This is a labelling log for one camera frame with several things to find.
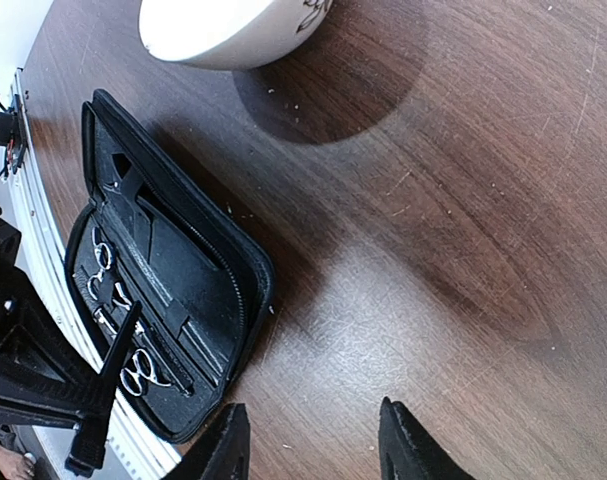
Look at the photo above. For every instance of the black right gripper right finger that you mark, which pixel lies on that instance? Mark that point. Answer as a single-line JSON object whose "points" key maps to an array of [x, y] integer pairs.
{"points": [[408, 451]]}

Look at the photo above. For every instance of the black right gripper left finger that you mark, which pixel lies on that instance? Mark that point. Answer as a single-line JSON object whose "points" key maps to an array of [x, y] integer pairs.
{"points": [[221, 452]]}

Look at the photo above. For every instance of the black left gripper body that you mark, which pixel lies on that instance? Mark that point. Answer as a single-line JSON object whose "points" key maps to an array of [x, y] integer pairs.
{"points": [[43, 379]]}

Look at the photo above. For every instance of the black hair clip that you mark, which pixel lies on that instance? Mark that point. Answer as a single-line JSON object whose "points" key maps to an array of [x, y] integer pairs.
{"points": [[88, 446]]}

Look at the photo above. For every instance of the silver thinning scissors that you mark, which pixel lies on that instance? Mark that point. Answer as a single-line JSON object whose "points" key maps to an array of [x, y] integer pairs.
{"points": [[141, 370]]}

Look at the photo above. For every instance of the silver pointed scissors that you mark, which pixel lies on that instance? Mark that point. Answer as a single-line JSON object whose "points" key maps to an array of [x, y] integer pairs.
{"points": [[105, 254]]}

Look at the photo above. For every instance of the black zip tool case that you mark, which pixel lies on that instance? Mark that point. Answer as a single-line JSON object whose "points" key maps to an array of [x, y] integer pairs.
{"points": [[205, 286]]}

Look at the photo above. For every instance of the white round bowl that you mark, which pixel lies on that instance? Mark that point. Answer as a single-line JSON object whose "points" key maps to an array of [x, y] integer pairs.
{"points": [[227, 35]]}

